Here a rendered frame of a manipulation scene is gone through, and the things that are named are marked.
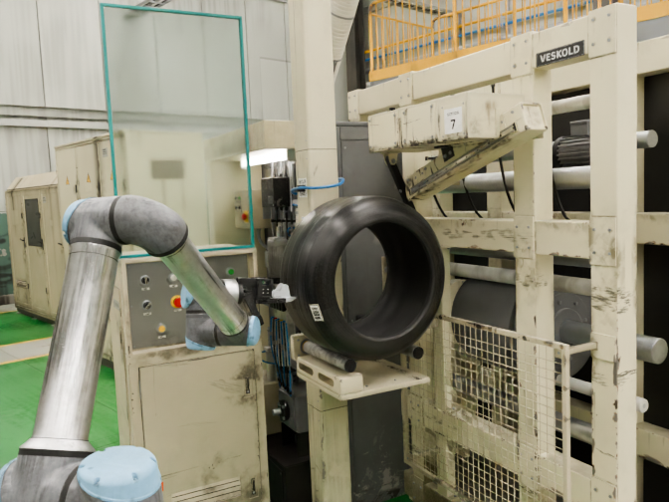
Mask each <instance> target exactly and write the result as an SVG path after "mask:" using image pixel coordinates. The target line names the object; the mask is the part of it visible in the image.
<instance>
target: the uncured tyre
mask: <svg viewBox="0 0 669 502"><path fill-rule="evenodd" d="M364 228H368V229H369V230H370V231H371V232H372V233H373V234H374V235H375V236H376V237H377V239H378V240H379V242H380V244H381V246H382V248H383V250H384V253H385V257H386V263H387V276H386V283H385V286H384V290H383V292H382V295H381V297H380V298H379V300H378V302H377V303H376V305H375V306H374V307H373V308H372V309H371V311H370V312H368V313H367V314H366V315H365V316H363V317H362V318H360V319H358V320H356V321H354V322H351V323H348V322H347V321H346V319H345V318H344V316H343V315H342V313H341V311H340V309H339V306H338V303H337V300H336V295H335V272H336V267H337V264H338V261H339V258H340V256H341V254H342V252H343V250H344V248H345V246H346V245H347V244H348V242H349V241H350V240H351V239H352V238H353V237H354V236H355V235H356V234H357V233H358V232H359V231H361V230H362V229H364ZM280 283H283V284H284V285H285V284H286V285H288V286H289V291H290V296H291V297H296V299H295V300H294V301H292V302H288V303H285V306H286V308H287V311H288V313H289V315H290V316H291V318H292V320H293V321H294V323H295V324H296V326H297V327H298V328H299V330H300V331H301V332H302V333H303V334H304V335H305V336H306V337H307V338H309V339H310V340H311V341H313V342H314V343H316V344H318V345H320V346H322V347H324V348H326V349H329V350H331V351H333V352H336V353H338V354H340V355H343V356H345V357H348V358H351V359H355V360H361V361H374V360H382V359H386V358H390V357H393V356H395V355H397V354H400V353H401V352H403V351H405V350H406V349H408V348H409V347H411V346H412V345H413V344H414V343H416V342H417V341H418V340H419V339H420V338H421V337H422V335H423V334H424V333H425V332H426V331H427V329H428V328H429V326H430V325H431V323H432V321H433V320H434V318H435V316H436V313H437V311H438V309H439V306H440V303H441V299H442V295H443V290H444V283H445V266H444V258H443V253H442V249H441V246H440V243H439V241H438V238H437V236H436V234H435V232H434V230H433V229H432V227H431V226H430V224H429V223H428V222H427V220H426V219H425V218H424V217H423V216H422V215H421V214H420V213H419V212H418V211H416V210H415V209H414V208H412V207H411V206H409V205H407V204H405V203H403V202H401V201H399V200H397V199H394V198H391V197H386V196H379V195H370V196H347V197H340V198H336V199H333V200H330V201H328V202H326V203H324V204H322V205H320V206H319V207H317V208H316V209H314V210H313V211H312V212H310V213H309V214H308V215H307V216H306V217H305V218H304V219H303V220H302V221H301V222H300V223H299V224H298V225H297V227H296V228H295V230H294V231H293V233H292V234H291V236H290V238H289V240H288V242H287V245H286V247H285V250H284V253H283V257H282V262H281V270H280ZM313 304H319V307H320V310H321V313H322V316H323V319H324V320H323V321H315V320H314V317H313V314H312V311H311V308H310V305H313Z"/></svg>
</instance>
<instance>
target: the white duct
mask: <svg viewBox="0 0 669 502"><path fill-rule="evenodd" d="M358 1H359V0H331V15H332V38H333V60H337V63H336V67H335V70H334V84H335V78H336V75H337V72H338V68H339V65H340V62H341V60H342V55H343V51H344V48H345V45H346V41H347V38H348V35H349V31H350V28H351V24H352V21H353V19H354V16H355V11H356V8H357V5H358Z"/></svg>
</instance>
